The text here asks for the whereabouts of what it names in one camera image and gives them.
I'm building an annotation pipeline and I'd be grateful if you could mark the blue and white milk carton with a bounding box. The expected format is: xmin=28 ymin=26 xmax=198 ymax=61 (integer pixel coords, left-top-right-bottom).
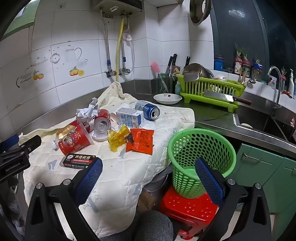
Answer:
xmin=116 ymin=107 xmax=145 ymax=129

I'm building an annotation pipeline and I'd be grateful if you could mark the green plastic dish rack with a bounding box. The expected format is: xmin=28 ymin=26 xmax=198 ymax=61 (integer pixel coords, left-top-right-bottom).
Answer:
xmin=176 ymin=74 xmax=247 ymax=113

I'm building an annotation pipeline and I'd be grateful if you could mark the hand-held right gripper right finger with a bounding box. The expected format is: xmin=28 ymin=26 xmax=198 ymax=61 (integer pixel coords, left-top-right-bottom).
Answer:
xmin=195 ymin=158 xmax=272 ymax=241

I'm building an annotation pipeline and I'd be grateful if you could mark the cream quilted printed blanket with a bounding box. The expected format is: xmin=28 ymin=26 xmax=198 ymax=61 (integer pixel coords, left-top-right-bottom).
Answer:
xmin=20 ymin=81 xmax=196 ymax=239

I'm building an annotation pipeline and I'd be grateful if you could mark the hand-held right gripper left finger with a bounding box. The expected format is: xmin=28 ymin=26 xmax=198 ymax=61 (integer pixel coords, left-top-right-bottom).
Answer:
xmin=24 ymin=158 xmax=103 ymax=241

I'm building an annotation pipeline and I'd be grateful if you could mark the orange snack packet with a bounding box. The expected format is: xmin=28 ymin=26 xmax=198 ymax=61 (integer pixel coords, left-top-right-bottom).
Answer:
xmin=126 ymin=128 xmax=154 ymax=155

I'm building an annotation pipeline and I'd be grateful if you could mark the person's left forearm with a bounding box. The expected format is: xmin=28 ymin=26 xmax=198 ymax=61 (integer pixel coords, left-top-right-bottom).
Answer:
xmin=0 ymin=183 xmax=26 ymax=234

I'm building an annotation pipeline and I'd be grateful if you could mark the white paper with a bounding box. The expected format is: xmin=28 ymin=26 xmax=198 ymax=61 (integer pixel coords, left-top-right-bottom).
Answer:
xmin=76 ymin=97 xmax=100 ymax=122

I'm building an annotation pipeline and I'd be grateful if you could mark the bundle of chopsticks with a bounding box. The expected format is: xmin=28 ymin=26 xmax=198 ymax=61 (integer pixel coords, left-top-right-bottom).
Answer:
xmin=238 ymin=70 xmax=249 ymax=84

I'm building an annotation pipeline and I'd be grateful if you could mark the hanging steel pan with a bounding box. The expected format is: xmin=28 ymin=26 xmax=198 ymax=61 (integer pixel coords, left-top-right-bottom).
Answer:
xmin=190 ymin=0 xmax=212 ymax=25

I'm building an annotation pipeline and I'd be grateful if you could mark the white plastic lid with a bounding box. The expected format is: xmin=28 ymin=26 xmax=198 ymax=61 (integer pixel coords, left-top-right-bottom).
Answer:
xmin=92 ymin=131 xmax=110 ymax=142

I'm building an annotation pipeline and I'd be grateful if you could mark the chrome faucet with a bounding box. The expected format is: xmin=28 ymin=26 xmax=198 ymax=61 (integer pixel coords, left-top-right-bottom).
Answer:
xmin=268 ymin=66 xmax=283 ymax=109

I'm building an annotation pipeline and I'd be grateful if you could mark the black glue box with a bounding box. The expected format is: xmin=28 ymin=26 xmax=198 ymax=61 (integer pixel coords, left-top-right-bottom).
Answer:
xmin=60 ymin=153 xmax=102 ymax=171

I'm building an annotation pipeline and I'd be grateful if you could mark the person's grey plaid trouser leg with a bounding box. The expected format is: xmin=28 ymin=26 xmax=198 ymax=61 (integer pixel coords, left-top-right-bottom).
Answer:
xmin=133 ymin=210 xmax=174 ymax=241

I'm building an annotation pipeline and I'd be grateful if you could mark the green plastic mesh basket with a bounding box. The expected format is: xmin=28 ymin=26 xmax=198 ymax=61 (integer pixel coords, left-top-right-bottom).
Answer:
xmin=168 ymin=128 xmax=237 ymax=199

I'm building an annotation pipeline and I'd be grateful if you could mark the steel bowl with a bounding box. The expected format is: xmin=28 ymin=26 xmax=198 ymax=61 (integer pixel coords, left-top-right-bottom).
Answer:
xmin=183 ymin=63 xmax=213 ymax=79

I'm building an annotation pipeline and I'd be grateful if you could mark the wall water heater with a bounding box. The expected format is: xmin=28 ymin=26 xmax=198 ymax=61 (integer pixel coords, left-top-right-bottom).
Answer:
xmin=92 ymin=0 xmax=158 ymax=13

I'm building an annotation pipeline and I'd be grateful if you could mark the metal hose with blue valve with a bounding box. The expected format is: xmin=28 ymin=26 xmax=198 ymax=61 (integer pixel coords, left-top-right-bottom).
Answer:
xmin=121 ymin=14 xmax=133 ymax=75
xmin=100 ymin=7 xmax=116 ymax=78

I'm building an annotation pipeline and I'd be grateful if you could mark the steel pot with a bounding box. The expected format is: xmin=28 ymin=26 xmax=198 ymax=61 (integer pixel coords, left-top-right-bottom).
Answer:
xmin=148 ymin=170 xmax=173 ymax=193

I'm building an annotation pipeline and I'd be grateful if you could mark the red instant noodle cup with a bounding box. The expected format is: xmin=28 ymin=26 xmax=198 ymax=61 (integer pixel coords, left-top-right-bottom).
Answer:
xmin=57 ymin=119 xmax=95 ymax=155

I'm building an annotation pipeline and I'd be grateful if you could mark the dark window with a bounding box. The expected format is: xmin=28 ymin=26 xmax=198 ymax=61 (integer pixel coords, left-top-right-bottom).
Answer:
xmin=211 ymin=0 xmax=296 ymax=77

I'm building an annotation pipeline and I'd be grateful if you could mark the yellow clear wrapper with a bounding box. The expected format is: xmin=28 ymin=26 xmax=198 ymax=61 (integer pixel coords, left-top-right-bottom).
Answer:
xmin=107 ymin=124 xmax=131 ymax=152

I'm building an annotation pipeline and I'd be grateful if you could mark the pink bottle brush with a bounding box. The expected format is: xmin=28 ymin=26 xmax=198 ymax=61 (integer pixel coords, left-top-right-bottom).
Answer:
xmin=151 ymin=61 xmax=169 ymax=92

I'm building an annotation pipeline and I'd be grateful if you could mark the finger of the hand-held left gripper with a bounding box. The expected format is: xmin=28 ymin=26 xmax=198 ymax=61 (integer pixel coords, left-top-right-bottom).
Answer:
xmin=0 ymin=134 xmax=19 ymax=151
xmin=16 ymin=135 xmax=42 ymax=153

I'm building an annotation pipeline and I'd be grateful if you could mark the white plate with red print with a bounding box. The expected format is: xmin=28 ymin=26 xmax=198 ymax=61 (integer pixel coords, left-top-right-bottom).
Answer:
xmin=153 ymin=93 xmax=183 ymax=105

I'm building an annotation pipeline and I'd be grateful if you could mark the jar with sprouting plant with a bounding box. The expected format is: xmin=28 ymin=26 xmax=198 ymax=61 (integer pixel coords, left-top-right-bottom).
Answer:
xmin=234 ymin=43 xmax=243 ymax=75
xmin=242 ymin=49 xmax=251 ymax=78
xmin=252 ymin=58 xmax=263 ymax=81

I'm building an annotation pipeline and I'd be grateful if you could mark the blue soda can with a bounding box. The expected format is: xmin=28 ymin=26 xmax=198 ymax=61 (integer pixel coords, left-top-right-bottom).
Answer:
xmin=135 ymin=100 xmax=160 ymax=121

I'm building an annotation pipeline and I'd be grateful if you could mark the blue lidded jar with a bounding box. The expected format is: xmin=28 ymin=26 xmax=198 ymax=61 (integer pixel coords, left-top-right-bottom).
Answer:
xmin=214 ymin=56 xmax=224 ymax=71

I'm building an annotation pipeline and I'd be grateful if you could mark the steel cleaver with wooden handle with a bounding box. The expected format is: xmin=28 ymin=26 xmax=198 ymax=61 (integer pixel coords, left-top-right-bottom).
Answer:
xmin=203 ymin=90 xmax=252 ymax=105

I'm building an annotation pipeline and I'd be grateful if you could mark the green cabinet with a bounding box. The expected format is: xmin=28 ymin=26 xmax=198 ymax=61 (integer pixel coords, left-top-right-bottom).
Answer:
xmin=230 ymin=142 xmax=296 ymax=232

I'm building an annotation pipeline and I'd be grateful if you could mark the red soda can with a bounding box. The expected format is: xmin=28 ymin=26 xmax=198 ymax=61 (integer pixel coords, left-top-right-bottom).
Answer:
xmin=93 ymin=108 xmax=111 ymax=138

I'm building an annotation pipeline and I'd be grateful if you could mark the clear plastic hose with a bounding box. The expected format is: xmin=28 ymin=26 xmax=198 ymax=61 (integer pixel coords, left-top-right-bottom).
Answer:
xmin=125 ymin=32 xmax=136 ymax=73

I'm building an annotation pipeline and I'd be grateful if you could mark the steel sink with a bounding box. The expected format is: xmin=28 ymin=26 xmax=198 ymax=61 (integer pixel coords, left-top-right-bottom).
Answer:
xmin=235 ymin=102 xmax=296 ymax=145

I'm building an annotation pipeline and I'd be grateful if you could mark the white plastic bottle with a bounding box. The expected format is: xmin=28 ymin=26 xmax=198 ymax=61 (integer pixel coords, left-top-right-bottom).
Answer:
xmin=288 ymin=69 xmax=295 ymax=93

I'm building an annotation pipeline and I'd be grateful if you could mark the red plastic stool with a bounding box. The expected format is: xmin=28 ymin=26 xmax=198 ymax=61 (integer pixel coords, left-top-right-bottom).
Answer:
xmin=159 ymin=186 xmax=219 ymax=240

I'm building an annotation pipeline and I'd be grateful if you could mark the green glass jar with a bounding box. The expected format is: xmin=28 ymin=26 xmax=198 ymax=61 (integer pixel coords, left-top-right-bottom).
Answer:
xmin=158 ymin=73 xmax=171 ymax=93

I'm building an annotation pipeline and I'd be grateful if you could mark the yellow gas hose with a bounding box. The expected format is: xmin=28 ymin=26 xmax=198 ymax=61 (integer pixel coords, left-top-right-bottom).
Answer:
xmin=116 ymin=17 xmax=125 ymax=82

